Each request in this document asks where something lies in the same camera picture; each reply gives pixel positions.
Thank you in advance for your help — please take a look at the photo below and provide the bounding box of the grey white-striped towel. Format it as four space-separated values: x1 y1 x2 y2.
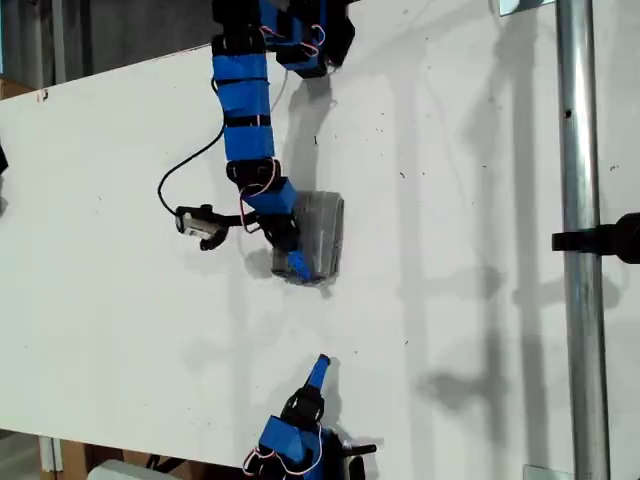
270 190 346 288

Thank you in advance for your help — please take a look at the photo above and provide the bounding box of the white table leg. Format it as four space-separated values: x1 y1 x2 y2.
39 435 64 472

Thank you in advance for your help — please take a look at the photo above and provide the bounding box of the grey vertical beam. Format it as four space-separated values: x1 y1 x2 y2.
51 0 67 85

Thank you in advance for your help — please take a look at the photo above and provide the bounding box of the black clamp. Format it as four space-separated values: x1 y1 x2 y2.
551 212 640 265

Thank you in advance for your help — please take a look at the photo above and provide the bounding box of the brown cardboard box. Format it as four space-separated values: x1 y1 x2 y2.
0 78 35 101

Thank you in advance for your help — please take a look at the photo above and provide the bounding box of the black camera stalk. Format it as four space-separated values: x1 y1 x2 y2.
198 203 261 253

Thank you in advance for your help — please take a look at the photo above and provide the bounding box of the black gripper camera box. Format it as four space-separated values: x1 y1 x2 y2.
175 205 217 238

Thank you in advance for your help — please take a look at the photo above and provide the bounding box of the black camera cable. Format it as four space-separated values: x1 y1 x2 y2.
157 117 227 216

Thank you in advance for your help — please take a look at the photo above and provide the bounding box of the steel post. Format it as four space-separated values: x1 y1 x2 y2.
554 0 612 480

